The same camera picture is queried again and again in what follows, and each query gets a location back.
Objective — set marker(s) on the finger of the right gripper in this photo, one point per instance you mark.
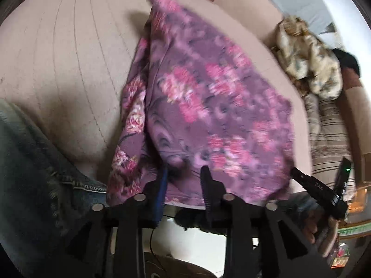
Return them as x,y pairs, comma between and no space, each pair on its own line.
316,189

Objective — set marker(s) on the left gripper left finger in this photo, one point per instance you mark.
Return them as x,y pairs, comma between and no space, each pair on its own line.
161,185

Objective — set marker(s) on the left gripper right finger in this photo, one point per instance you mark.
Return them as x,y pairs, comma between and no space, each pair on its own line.
212,192

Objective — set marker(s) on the purple floral cloth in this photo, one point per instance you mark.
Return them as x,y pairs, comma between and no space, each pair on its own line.
193,98

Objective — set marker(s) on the person's right hand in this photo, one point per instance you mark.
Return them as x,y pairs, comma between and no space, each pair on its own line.
311,228

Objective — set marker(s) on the striped floral cushion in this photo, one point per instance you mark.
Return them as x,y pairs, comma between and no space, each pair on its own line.
328,138

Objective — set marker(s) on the person's jeans leg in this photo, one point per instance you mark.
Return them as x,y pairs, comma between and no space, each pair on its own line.
43,196

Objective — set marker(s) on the black garment on backrest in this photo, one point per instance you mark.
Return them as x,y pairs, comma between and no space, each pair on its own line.
347,60

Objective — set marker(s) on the beige leaf pattern blanket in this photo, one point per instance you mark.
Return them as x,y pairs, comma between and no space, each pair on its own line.
310,65

